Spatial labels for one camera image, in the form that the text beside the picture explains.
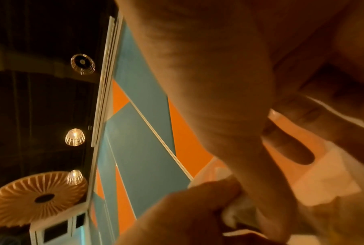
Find person's left hand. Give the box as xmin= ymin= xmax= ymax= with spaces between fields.
xmin=115 ymin=179 xmax=289 ymax=245

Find person's right hand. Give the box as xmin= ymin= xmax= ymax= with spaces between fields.
xmin=115 ymin=0 xmax=364 ymax=242

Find white square tea bag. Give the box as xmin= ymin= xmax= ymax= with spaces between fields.
xmin=219 ymin=141 xmax=363 ymax=230

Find blue pleated ceiling lamp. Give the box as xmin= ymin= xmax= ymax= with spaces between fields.
xmin=0 ymin=227 xmax=29 ymax=245

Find unlit wire cage pendant lamp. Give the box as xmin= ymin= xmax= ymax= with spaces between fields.
xmin=69 ymin=53 xmax=96 ymax=76

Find clear plastic bag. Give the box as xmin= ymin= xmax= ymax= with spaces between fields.
xmin=186 ymin=95 xmax=364 ymax=245

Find orange pleated ceiling lamp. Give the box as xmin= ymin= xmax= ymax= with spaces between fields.
xmin=0 ymin=171 xmax=89 ymax=227

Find white window frame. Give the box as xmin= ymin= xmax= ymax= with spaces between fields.
xmin=29 ymin=208 xmax=90 ymax=245

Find lit wire cage pendant lamp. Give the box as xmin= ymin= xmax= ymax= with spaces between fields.
xmin=66 ymin=169 xmax=84 ymax=186
xmin=64 ymin=128 xmax=86 ymax=147

